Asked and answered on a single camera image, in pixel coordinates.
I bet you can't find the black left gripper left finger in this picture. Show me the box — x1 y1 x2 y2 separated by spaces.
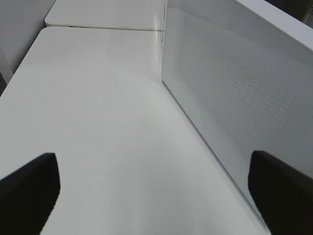
0 153 61 235

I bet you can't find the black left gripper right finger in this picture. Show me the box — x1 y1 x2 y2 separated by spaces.
248 150 313 235

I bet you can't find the white microwave door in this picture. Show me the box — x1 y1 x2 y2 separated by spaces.
161 0 313 235

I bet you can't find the white microwave oven body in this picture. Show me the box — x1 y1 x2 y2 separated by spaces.
156 0 313 59

